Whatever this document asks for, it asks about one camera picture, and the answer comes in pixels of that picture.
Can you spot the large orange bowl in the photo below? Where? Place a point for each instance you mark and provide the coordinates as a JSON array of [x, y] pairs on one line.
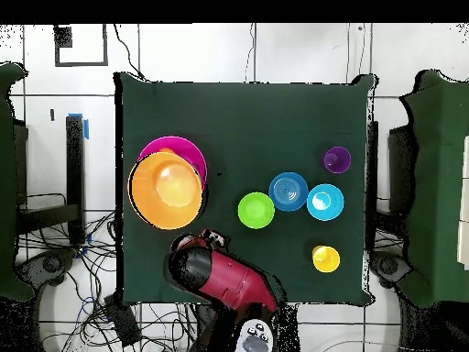
[[165, 190]]

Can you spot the large pink bowl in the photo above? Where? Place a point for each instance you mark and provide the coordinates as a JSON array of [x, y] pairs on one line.
[[190, 150]]

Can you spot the orange cup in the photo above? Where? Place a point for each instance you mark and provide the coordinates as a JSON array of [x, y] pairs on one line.
[[167, 150]]

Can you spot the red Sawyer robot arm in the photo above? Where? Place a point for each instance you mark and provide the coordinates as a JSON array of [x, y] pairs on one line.
[[234, 278]]

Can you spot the small green bowl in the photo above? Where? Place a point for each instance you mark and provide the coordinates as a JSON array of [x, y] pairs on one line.
[[256, 211]]

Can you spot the dark blue bowl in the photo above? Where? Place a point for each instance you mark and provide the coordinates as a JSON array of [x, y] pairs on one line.
[[288, 191]]

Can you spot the black power box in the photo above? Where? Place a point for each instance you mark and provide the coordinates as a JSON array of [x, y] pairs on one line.
[[122, 321]]

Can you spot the yellow cup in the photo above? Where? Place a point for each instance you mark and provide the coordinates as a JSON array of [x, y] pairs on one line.
[[326, 259]]

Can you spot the small light blue bowl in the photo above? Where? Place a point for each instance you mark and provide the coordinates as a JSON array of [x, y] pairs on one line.
[[325, 202]]

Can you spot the dark green tablecloth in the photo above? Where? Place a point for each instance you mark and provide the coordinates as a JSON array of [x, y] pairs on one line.
[[256, 121]]

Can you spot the purple cup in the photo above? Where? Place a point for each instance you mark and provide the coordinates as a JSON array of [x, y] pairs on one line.
[[337, 160]]

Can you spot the dark grey chair base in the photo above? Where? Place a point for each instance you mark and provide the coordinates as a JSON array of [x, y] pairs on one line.
[[47, 266], [388, 266]]

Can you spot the blue tape strip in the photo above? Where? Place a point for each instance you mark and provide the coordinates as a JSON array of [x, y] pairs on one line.
[[86, 129]]

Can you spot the green cloth covered side table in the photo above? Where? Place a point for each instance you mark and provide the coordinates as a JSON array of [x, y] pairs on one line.
[[439, 183], [7, 183]]

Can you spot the black metal frame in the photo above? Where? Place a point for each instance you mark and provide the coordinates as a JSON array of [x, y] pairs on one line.
[[75, 165]]

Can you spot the black square floor frame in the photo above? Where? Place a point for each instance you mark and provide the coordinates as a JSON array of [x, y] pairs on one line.
[[63, 36]]

